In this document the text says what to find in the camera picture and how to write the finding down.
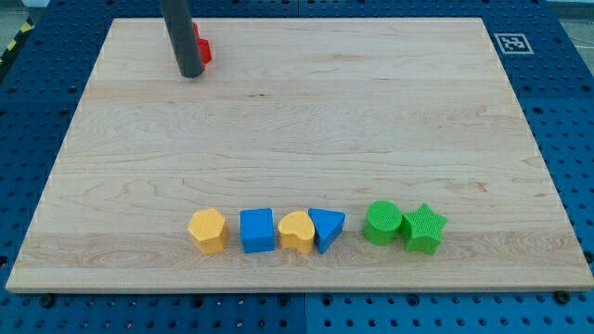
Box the black bolt front left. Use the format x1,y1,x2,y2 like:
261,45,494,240
39,293,56,309

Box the green cylinder block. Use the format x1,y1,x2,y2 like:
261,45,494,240
363,200,402,246

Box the light wooden board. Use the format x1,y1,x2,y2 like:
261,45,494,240
6,18,593,293

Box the blue triangle block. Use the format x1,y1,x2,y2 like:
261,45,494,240
308,208,345,253

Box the yellow heart block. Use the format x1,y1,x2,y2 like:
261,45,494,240
278,211,316,254

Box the blue square block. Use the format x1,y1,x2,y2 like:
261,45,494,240
240,208,276,253

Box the black bolt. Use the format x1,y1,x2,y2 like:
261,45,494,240
39,293,56,309
553,290,571,305

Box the black bolt front right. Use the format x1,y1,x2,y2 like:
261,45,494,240
553,290,571,305

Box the yellow hexagon block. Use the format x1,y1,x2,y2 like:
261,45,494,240
187,208,229,254

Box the yellow black hazard tape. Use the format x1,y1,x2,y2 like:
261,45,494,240
1,18,35,67

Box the green star block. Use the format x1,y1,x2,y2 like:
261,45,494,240
400,203,448,255

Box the black white fiducial marker tag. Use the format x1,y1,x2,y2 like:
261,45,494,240
494,32,534,55

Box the red star block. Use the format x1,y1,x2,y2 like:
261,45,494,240
193,22,213,68

